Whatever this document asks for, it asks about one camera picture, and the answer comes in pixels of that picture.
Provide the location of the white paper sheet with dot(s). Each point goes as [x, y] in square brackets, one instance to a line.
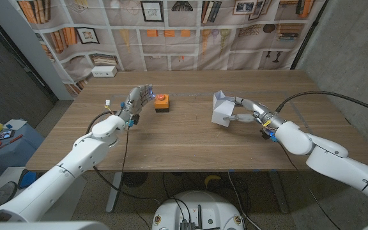
[16, 124]

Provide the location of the red pen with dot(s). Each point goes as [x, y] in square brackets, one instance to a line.
[6, 144]

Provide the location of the orange block with red button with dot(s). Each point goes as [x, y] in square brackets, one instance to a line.
[162, 102]

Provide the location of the blue side table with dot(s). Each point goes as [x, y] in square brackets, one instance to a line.
[14, 153]

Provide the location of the yellow banana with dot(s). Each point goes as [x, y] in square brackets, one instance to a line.
[212, 178]

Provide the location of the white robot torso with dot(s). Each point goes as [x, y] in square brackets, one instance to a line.
[200, 207]

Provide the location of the blue floor item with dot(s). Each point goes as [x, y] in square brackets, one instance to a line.
[27, 180]

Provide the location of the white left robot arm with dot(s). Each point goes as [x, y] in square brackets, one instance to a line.
[85, 153]

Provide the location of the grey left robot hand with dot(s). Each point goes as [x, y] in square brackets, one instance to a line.
[137, 100]

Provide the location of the black backdrop stand pole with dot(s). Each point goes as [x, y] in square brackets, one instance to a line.
[308, 35]

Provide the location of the white milk carton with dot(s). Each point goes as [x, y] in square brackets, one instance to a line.
[222, 110]

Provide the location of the black floor fan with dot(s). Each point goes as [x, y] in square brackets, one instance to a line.
[136, 179]

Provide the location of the white power strip box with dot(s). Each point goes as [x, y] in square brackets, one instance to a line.
[104, 71]

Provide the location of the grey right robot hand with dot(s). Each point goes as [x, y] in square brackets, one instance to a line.
[265, 116]

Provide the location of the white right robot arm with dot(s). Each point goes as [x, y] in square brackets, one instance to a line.
[331, 159]

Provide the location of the smartphone with colourful screen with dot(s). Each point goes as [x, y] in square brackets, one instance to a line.
[1, 135]

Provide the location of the round grey disc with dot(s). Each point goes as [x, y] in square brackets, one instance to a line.
[3, 193]

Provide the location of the white table leg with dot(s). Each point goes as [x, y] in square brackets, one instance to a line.
[113, 199]
[280, 198]

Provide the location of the printed bookshelf backdrop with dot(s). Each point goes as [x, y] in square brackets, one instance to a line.
[184, 48]

